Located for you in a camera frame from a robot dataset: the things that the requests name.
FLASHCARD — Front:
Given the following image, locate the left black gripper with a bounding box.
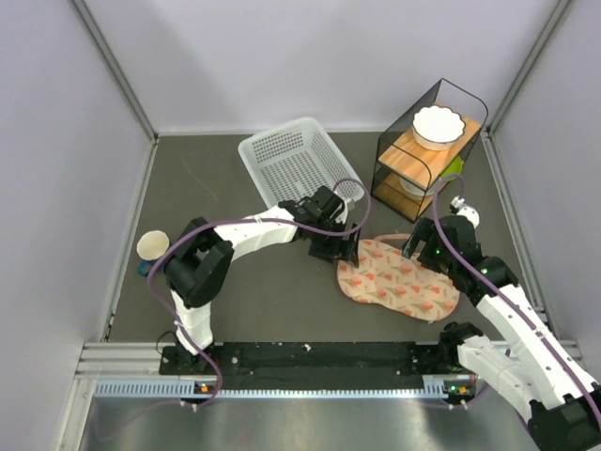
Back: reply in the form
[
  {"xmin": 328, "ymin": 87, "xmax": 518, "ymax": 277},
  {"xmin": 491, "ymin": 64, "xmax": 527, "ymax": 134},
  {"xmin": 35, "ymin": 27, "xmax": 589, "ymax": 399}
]
[{"xmin": 308, "ymin": 217, "xmax": 360, "ymax": 268}]

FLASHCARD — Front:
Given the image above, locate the floral mesh laundry bag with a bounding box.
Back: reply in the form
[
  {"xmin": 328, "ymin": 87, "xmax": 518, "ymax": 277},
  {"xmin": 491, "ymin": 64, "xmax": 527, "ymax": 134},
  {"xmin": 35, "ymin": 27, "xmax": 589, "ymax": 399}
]
[{"xmin": 337, "ymin": 234, "xmax": 460, "ymax": 323}]

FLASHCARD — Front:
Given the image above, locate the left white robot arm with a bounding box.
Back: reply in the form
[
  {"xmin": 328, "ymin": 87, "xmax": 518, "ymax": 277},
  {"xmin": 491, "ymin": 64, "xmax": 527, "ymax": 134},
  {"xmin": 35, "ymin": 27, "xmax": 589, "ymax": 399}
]
[{"xmin": 158, "ymin": 186, "xmax": 362, "ymax": 373}]

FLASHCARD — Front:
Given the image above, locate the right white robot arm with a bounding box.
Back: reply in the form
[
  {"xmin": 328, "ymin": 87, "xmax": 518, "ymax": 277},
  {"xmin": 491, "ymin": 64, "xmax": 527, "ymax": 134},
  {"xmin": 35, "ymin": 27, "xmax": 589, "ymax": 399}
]
[{"xmin": 402, "ymin": 206, "xmax": 600, "ymax": 450}]

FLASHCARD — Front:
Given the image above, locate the white bowl lower shelf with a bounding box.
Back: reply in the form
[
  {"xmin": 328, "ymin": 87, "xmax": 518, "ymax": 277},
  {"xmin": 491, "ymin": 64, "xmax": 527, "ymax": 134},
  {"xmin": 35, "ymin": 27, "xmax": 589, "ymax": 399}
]
[{"xmin": 399, "ymin": 177, "xmax": 437, "ymax": 198}]

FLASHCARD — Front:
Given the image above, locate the green plate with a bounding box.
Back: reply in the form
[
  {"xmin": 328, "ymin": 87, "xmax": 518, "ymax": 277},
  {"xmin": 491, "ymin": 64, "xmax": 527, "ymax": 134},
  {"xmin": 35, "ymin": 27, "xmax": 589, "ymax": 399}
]
[{"xmin": 440, "ymin": 156, "xmax": 464, "ymax": 179}]

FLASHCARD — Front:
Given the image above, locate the white plastic perforated basket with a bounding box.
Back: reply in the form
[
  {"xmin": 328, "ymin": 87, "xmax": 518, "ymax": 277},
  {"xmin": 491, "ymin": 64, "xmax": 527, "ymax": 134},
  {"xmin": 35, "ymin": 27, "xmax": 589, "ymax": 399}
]
[{"xmin": 238, "ymin": 117, "xmax": 364, "ymax": 208}]

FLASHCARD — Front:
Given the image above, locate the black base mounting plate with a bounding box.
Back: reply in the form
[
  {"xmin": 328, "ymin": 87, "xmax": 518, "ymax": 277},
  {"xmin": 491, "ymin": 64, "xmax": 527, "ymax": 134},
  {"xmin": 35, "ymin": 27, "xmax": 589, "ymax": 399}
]
[{"xmin": 159, "ymin": 341, "xmax": 475, "ymax": 391}]

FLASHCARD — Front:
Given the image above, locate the white scalloped bowl top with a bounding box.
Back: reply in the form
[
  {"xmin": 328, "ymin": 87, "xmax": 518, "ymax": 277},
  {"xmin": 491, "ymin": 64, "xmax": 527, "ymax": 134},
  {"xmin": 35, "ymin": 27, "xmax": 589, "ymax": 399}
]
[{"xmin": 411, "ymin": 105, "xmax": 467, "ymax": 151}]

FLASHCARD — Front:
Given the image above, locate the beige paper cup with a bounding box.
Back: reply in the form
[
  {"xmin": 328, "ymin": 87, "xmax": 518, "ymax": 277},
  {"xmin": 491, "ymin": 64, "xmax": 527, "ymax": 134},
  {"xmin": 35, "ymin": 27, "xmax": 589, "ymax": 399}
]
[{"xmin": 136, "ymin": 230, "xmax": 170, "ymax": 261}]

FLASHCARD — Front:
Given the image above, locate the blue object under cup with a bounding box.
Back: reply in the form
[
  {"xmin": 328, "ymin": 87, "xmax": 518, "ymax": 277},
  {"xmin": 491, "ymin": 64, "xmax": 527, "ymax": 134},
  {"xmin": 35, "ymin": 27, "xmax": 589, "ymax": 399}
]
[{"xmin": 137, "ymin": 261, "xmax": 153, "ymax": 277}]

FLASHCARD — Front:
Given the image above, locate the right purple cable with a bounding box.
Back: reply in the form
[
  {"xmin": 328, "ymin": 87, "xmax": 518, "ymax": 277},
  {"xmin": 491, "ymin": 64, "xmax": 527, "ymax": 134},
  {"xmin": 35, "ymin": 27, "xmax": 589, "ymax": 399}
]
[{"xmin": 431, "ymin": 174, "xmax": 601, "ymax": 424}]

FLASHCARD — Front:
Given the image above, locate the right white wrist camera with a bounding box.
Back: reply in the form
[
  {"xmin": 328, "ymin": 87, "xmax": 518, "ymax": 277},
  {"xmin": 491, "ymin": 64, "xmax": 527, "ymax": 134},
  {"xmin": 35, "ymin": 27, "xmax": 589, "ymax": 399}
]
[{"xmin": 450, "ymin": 195, "xmax": 480, "ymax": 229}]

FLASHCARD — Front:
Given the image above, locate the black wire wooden shelf rack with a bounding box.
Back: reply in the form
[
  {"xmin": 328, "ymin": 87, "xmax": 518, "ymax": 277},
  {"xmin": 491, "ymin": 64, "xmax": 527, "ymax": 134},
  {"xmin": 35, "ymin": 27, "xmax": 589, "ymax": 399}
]
[{"xmin": 371, "ymin": 78, "xmax": 489, "ymax": 223}]

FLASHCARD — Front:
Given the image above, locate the perforated metal cable tray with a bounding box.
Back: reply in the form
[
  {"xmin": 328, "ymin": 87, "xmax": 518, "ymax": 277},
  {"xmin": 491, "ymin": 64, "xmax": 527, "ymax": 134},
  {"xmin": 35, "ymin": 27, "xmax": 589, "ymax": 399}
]
[{"xmin": 94, "ymin": 378, "xmax": 475, "ymax": 400}]

